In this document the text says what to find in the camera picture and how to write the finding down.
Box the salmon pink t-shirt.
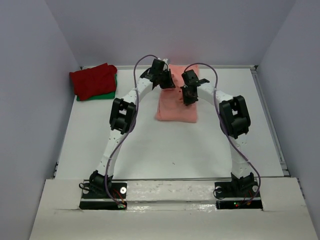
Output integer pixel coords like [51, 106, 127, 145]
[155, 64, 198, 123]

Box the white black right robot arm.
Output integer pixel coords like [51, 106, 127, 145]
[181, 70, 258, 200]

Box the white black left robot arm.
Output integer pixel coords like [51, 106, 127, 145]
[88, 57, 175, 199]

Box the folded green t-shirt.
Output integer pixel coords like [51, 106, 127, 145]
[76, 74, 118, 102]

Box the folded dark red t-shirt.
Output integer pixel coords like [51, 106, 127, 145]
[69, 63, 118, 101]

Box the aluminium table edge rail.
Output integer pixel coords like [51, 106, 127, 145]
[250, 65, 291, 177]

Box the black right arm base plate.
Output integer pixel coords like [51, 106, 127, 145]
[212, 181, 263, 210]

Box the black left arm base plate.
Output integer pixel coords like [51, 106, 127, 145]
[79, 181, 128, 211]

